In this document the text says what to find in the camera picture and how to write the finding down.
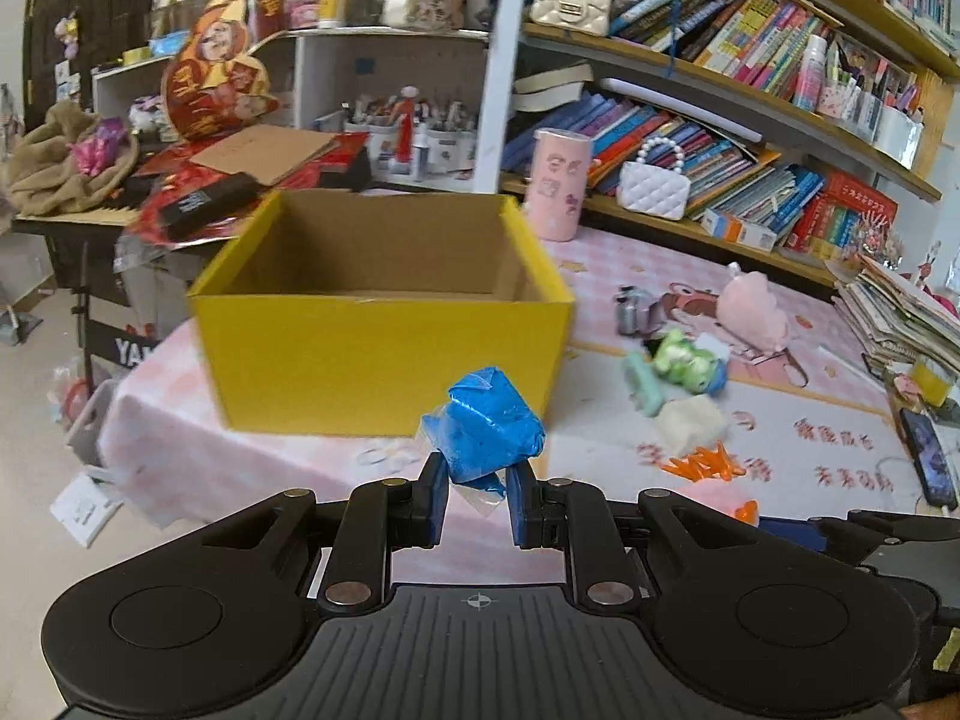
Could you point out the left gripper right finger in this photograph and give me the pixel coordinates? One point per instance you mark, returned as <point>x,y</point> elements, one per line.
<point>573,518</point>

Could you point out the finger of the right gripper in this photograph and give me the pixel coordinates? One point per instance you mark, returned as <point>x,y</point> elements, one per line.
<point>804,534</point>

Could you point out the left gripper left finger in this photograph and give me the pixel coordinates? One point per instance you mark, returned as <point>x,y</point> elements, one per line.
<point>376,521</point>

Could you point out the blue wrapper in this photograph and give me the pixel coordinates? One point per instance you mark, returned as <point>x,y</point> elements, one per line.
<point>482,429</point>

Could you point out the green frog toy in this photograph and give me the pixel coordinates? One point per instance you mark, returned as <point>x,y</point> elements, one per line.
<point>678,361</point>

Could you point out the pink plush toy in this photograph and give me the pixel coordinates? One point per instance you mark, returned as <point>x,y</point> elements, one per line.
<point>749,311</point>

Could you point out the black smartphone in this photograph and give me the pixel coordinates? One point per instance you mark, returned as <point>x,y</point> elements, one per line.
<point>929,459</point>

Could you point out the mint green comb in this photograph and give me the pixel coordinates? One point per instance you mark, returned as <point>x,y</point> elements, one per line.
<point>645,387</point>

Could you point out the pink checkered desk mat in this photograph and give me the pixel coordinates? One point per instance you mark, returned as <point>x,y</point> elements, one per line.
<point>797,436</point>

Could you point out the yellow cardboard box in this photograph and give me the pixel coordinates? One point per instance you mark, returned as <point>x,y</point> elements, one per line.
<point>344,315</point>

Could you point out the white charger block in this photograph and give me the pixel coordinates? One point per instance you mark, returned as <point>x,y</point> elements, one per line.
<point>716,347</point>

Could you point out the stack of papers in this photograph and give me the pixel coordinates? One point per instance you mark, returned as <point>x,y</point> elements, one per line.
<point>894,320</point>

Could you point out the pink cylindrical cup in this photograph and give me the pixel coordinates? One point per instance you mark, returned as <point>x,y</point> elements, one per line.
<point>557,183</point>

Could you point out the white quilted pearl handbag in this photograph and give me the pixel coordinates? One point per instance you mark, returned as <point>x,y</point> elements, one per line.
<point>652,190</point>

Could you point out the brown cardboard sheet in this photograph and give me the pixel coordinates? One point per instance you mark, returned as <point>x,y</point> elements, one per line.
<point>267,153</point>

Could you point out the red gold gift bag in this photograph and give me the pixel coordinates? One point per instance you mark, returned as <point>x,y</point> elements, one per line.
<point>216,83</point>

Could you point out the beige blanket pile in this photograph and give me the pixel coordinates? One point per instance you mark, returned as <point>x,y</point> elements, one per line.
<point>71,163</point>

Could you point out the cream quilted handbag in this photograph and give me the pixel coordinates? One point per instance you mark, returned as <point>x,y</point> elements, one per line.
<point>586,16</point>

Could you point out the small grey toy camera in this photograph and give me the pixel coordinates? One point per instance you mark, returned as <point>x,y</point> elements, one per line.
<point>638,313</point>

